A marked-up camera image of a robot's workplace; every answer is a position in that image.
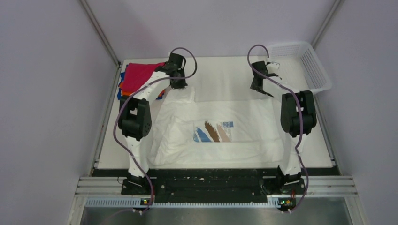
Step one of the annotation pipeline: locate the white printed t-shirt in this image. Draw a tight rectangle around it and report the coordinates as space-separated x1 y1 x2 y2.
147 87 283 168

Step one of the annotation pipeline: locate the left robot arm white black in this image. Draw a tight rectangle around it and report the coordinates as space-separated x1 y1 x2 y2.
118 53 187 195

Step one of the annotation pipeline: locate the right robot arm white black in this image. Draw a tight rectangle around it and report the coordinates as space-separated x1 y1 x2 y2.
250 61 317 194

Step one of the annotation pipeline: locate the white plastic basket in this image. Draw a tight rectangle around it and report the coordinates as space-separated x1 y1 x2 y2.
267 42 332 94

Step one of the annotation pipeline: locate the folded orange t-shirt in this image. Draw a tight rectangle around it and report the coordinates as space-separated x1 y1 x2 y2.
120 81 139 96

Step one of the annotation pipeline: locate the folded blue patterned t-shirt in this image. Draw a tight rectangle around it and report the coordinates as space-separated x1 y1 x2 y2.
117 64 165 101

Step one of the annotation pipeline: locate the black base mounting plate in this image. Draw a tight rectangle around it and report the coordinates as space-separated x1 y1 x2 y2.
92 167 339 204

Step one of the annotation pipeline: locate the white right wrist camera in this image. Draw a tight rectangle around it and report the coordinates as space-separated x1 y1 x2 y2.
267 62 280 73

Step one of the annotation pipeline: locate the grey slotted cable duct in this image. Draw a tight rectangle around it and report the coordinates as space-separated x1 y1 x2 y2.
85 197 292 209

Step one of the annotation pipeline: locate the aluminium frame rail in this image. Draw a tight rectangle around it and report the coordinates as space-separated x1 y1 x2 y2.
67 176 367 225

